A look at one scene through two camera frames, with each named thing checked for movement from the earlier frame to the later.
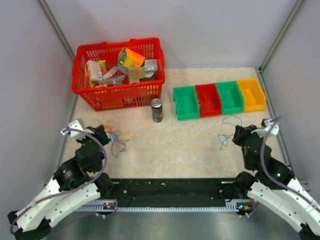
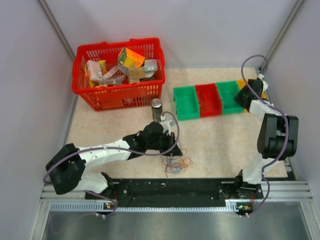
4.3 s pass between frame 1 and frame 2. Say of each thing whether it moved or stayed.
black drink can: stayed
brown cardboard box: stayed
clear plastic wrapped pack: stayed
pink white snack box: stayed
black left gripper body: moved
